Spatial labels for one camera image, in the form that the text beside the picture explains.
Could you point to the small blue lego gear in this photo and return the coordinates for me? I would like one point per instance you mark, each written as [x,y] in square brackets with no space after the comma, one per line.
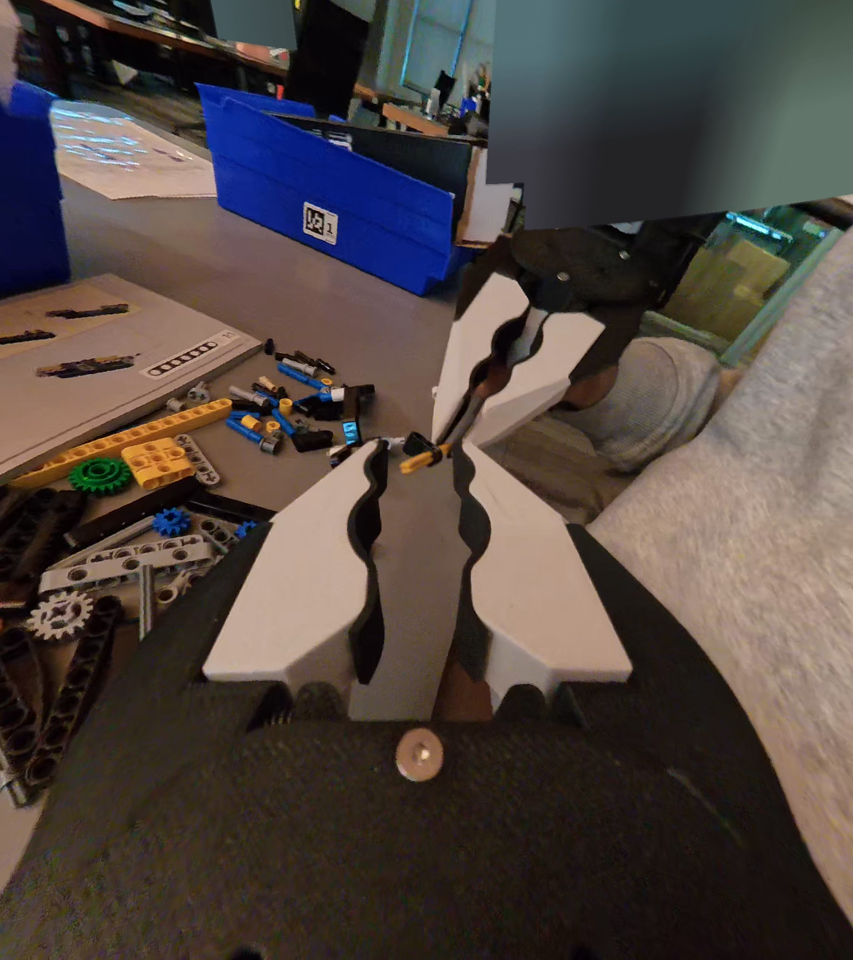
[246,529]
[169,523]

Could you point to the glass window wall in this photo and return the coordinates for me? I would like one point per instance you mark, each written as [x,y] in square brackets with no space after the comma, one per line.
[434,37]

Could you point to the long black lego beam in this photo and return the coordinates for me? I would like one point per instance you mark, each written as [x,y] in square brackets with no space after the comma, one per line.
[126,517]

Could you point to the grey lego gear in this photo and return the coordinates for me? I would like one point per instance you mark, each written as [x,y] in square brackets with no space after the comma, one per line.
[48,611]

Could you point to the grey lego axle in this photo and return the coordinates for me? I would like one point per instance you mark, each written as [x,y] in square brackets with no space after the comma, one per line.
[147,600]

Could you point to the black lego beam with holes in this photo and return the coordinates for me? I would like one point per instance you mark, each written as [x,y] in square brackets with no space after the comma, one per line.
[75,675]

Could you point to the yellow axle with black connector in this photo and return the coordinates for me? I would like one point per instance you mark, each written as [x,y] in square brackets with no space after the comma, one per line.
[426,459]

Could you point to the cardboard flap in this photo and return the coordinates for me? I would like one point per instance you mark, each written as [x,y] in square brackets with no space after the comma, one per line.
[488,210]

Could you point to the short grey lego beam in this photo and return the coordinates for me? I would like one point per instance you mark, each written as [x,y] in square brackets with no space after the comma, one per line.
[209,531]

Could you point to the thin grey lego liftarm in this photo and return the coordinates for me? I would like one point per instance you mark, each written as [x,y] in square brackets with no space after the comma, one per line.
[200,459]

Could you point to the person's right hand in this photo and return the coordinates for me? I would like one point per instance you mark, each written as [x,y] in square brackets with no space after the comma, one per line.
[593,390]

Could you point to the long grey lego beam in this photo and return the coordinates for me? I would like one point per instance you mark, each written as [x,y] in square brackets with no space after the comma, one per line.
[126,564]

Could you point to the cardboard box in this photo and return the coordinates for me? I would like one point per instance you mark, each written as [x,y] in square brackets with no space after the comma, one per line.
[734,281]

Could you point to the printed paper sheet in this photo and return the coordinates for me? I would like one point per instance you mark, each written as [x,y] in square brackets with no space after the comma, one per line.
[134,174]

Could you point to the person's right forearm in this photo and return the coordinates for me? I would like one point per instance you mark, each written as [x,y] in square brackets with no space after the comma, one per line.
[651,401]

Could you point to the black curved lego panel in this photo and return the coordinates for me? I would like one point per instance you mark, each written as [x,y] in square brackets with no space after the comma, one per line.
[14,534]

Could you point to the green lego gear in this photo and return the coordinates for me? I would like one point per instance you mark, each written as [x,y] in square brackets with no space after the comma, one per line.
[89,480]

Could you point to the person's grey clothing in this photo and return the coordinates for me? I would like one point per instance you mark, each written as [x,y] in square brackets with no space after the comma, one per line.
[771,540]

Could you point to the long yellow lego beam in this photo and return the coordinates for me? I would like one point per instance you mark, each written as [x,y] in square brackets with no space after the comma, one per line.
[149,431]

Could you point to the yellow lego frame piece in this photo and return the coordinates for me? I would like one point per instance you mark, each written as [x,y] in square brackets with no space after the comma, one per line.
[143,469]

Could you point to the grey instruction booklet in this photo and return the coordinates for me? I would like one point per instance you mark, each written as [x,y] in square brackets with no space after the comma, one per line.
[59,409]

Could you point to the small grey lego liftarm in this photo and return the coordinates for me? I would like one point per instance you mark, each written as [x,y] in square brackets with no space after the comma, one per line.
[171,592]

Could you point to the wooden table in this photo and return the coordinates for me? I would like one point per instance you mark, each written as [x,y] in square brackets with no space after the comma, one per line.
[171,34]

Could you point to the pile of small lego pins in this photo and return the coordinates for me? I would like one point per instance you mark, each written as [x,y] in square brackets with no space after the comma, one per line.
[248,427]

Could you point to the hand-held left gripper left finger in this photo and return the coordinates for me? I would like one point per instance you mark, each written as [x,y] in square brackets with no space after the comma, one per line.
[299,577]

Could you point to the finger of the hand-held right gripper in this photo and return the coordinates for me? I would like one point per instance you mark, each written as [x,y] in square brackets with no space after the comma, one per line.
[471,345]
[546,360]

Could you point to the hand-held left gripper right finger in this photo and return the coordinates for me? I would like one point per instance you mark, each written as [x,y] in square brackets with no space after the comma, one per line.
[546,592]

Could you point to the thin black lego beam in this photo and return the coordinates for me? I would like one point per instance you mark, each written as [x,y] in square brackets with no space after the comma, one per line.
[231,510]

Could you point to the blue storage bin with tag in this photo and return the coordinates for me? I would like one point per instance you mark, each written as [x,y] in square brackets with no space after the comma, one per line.
[321,191]

